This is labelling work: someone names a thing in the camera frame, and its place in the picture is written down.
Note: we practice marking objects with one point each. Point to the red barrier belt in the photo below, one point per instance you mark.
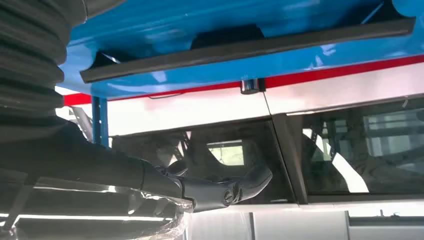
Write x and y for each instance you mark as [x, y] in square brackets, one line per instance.
[331, 73]

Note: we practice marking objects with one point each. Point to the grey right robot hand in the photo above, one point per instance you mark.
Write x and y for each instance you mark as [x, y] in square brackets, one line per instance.
[99, 172]

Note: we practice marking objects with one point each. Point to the black chrome barrier post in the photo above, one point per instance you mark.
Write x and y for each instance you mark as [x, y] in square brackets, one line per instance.
[250, 86]

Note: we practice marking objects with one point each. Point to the blue metal shelf rack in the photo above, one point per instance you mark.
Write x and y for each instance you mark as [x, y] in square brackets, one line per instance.
[198, 16]

